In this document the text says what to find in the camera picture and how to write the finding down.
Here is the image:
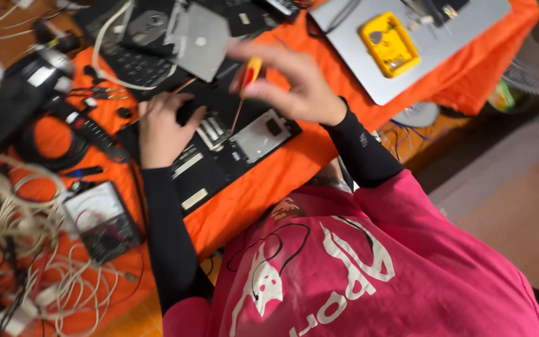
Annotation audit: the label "person's right hand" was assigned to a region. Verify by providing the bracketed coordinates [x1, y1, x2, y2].
[226, 41, 348, 127]

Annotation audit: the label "person's left hand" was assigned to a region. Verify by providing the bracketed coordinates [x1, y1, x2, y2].
[138, 91, 207, 170]

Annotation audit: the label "yellow red handled screwdriver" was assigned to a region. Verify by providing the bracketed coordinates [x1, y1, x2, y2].
[229, 56, 264, 137]

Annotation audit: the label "black laptop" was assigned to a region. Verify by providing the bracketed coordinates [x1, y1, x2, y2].
[115, 70, 304, 217]

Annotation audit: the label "black test probes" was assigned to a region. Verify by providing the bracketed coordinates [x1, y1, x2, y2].
[68, 85, 130, 102]

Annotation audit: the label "black laptop keyboard base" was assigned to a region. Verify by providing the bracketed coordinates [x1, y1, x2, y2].
[72, 0, 299, 101]

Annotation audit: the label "yellow multimeter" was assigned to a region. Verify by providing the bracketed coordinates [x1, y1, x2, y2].
[358, 11, 422, 79]

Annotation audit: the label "orange table cloth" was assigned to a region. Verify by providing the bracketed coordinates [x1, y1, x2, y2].
[0, 0, 539, 337]

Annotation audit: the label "grey metal drive plate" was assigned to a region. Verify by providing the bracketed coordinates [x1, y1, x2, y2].
[164, 2, 233, 83]

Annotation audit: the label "analog multimeter with white dial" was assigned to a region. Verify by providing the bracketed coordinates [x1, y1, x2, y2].
[60, 181, 143, 264]

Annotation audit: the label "grey round disc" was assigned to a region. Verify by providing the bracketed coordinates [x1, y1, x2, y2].
[390, 101, 441, 128]

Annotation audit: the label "silver closed laptop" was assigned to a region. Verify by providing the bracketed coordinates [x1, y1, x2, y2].
[308, 0, 513, 106]

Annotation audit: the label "black hot air gun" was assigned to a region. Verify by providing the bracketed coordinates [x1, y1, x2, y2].
[0, 46, 76, 156]

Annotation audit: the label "person's pink printed shirt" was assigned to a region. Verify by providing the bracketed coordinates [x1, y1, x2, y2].
[162, 168, 539, 337]

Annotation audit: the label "green bottle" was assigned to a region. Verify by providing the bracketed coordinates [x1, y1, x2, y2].
[488, 79, 517, 112]

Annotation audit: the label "black soldering iron handle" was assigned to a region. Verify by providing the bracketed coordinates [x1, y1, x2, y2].
[45, 96, 131, 164]

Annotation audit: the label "thick white cable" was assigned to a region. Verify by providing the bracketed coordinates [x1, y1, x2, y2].
[91, 0, 177, 91]

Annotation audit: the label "coiled black power cord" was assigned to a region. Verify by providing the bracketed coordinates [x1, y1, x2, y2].
[16, 115, 91, 173]

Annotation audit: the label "tangle of white cables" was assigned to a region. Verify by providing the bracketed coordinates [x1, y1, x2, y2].
[0, 149, 132, 334]

